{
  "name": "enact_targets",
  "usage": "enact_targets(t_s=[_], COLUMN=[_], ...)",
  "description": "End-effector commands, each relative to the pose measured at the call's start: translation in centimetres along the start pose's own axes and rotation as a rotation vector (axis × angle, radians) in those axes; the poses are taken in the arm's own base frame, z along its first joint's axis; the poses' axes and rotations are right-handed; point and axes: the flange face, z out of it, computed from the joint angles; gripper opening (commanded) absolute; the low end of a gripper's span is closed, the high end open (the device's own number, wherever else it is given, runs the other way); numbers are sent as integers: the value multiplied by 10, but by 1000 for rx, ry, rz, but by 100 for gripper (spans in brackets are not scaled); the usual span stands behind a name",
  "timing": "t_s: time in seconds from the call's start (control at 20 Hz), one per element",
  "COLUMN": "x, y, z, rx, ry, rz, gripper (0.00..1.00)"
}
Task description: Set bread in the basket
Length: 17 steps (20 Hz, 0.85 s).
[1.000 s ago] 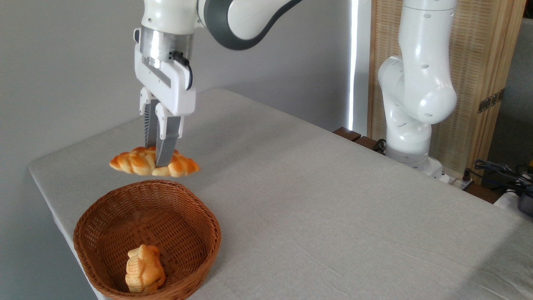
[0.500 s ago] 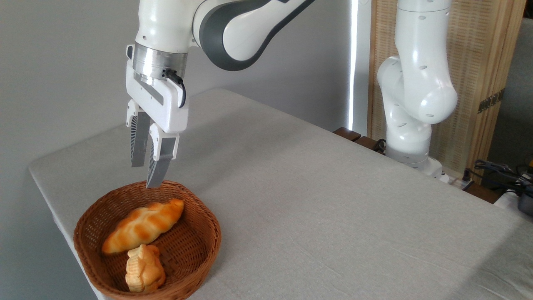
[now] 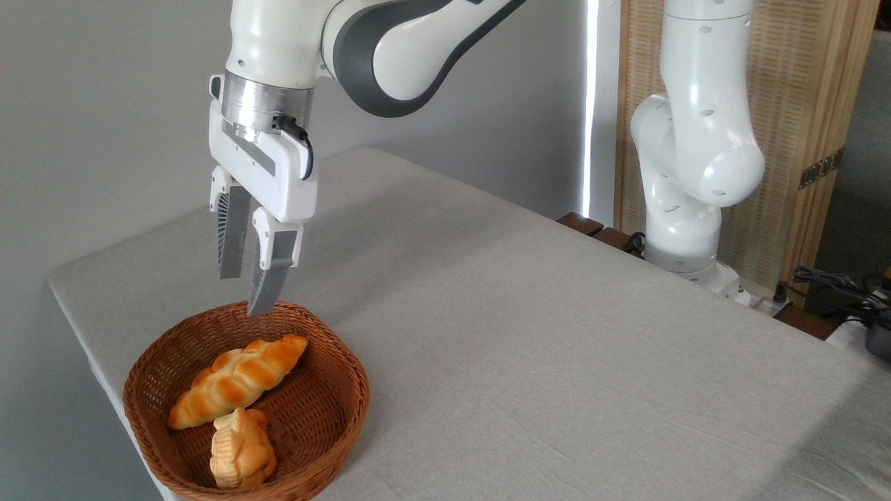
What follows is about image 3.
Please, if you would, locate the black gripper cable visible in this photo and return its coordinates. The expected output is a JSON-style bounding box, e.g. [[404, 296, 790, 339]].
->
[[273, 116, 315, 181]]

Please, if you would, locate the black cable bundle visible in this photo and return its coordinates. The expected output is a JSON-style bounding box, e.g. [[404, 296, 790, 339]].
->
[[774, 267, 891, 328]]

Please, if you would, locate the brown wicker basket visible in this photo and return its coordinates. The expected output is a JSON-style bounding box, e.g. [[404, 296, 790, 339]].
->
[[123, 300, 371, 501]]

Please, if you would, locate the long braided bread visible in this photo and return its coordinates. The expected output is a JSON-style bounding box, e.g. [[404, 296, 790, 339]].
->
[[168, 335, 309, 430]]

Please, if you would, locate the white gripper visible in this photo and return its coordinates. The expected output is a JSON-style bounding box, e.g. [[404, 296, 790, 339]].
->
[[208, 74, 320, 317]]

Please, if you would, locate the small pale bread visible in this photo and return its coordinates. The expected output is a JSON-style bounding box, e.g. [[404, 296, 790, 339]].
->
[[210, 408, 277, 490]]

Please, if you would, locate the grey tablecloth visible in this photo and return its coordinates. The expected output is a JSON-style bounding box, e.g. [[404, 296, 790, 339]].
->
[[47, 148, 891, 501]]

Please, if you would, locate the white power strip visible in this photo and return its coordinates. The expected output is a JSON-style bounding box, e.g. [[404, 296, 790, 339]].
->
[[736, 289, 794, 319]]

